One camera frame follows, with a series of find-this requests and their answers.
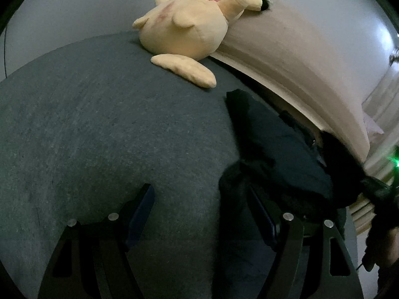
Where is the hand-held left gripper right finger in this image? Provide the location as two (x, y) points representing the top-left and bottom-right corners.
(248, 184), (364, 299)

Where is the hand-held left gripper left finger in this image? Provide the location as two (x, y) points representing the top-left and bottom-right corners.
(38, 183), (155, 299)

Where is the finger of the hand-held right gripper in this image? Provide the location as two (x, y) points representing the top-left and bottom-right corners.
(320, 131), (379, 197)

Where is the dark padded jacket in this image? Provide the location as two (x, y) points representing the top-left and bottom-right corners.
(218, 89), (347, 225)

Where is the person's right hand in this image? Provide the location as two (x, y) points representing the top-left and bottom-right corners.
(378, 226), (399, 268)

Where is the white curtain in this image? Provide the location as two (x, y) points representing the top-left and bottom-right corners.
(362, 65), (399, 178)

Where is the beige padded headboard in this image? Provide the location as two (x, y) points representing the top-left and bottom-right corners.
(209, 0), (371, 162)

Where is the yellow plush toy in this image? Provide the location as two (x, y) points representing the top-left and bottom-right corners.
(132, 0), (270, 88)

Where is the white wardrobe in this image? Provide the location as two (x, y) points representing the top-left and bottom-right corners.
(3, 0), (194, 78)

